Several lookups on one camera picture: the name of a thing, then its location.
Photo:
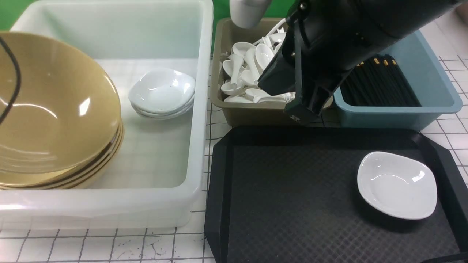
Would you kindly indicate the stacked white dish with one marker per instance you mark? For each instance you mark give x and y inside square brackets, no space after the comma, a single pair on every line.
[163,91]
[146,114]

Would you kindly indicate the blue plastic chopstick bin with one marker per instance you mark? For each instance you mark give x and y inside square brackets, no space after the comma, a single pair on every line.
[428,80]

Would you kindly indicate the lower stacked white dish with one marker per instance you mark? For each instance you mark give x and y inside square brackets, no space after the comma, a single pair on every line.
[146,114]

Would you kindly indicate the olive brown spoon bin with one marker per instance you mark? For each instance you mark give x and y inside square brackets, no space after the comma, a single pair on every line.
[241,114]

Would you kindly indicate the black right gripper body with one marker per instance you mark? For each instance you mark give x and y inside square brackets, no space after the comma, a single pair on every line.
[311,61]

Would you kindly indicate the large translucent white plastic tub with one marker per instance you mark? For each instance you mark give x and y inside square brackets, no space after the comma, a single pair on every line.
[156,175]

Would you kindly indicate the top stacked tan bowl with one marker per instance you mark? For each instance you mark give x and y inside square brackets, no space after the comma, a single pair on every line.
[59,179]

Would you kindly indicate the white sauce dish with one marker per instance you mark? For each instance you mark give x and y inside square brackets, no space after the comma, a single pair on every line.
[397,186]

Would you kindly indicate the white ceramic soup spoon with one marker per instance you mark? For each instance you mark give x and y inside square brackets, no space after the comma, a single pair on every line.
[263,55]

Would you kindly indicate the tan noodle bowl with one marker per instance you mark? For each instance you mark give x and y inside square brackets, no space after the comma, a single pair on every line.
[59,108]

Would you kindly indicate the stacked tan bowl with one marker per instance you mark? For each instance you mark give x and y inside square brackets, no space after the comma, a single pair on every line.
[59,179]
[102,173]
[106,164]

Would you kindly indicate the black chopsticks bundle in bin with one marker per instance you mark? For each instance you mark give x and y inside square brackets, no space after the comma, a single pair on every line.
[378,82]

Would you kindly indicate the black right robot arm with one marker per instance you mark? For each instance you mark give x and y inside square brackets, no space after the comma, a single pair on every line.
[386,22]

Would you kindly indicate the top stacked white dish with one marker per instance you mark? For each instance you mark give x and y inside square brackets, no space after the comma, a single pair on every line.
[163,91]

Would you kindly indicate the black textured serving tray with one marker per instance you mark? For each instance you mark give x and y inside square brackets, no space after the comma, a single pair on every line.
[288,194]

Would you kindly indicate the white spoon left bin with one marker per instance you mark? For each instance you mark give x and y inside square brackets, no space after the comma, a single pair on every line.
[237,62]

